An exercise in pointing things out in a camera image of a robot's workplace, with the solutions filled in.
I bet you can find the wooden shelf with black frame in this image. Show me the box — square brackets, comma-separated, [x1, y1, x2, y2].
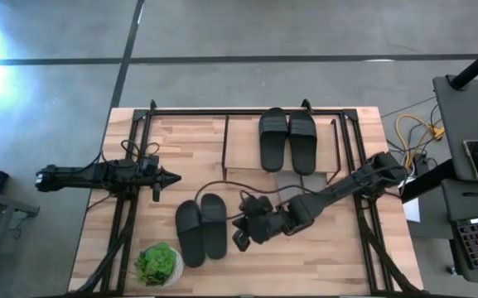
[220, 113, 343, 186]

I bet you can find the grey metal table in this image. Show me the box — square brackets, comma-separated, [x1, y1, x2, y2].
[0, 185, 41, 298]

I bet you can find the grey side desk with keyboard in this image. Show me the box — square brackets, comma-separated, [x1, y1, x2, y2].
[440, 177, 478, 286]

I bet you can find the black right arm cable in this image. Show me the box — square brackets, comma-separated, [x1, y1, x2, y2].
[194, 180, 321, 221]

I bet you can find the green plant in white pot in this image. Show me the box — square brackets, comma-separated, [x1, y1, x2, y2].
[133, 241, 185, 289]

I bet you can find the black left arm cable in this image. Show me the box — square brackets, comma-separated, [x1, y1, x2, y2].
[120, 139, 161, 162]

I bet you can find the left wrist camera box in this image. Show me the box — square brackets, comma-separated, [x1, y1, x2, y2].
[141, 154, 160, 170]

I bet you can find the black rubber slide sandal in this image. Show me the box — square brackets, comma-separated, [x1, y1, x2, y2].
[287, 109, 319, 177]
[200, 192, 229, 261]
[174, 199, 207, 269]
[258, 107, 290, 174]

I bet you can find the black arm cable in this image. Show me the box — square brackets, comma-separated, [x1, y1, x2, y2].
[120, 139, 161, 162]
[194, 180, 321, 221]

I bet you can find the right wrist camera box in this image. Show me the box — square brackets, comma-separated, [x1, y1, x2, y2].
[238, 194, 273, 217]

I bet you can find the black round pole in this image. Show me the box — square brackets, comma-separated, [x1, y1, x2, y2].
[448, 36, 478, 91]

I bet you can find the white paper sheet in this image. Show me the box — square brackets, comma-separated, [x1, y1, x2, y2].
[401, 196, 422, 224]

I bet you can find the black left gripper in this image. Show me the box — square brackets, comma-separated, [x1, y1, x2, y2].
[145, 166, 182, 203]

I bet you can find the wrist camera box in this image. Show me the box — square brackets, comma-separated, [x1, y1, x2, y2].
[238, 194, 273, 217]
[141, 154, 160, 170]

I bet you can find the yellow cable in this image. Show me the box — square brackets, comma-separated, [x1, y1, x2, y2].
[394, 113, 447, 169]

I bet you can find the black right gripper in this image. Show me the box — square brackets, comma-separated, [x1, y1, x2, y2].
[231, 212, 290, 252]

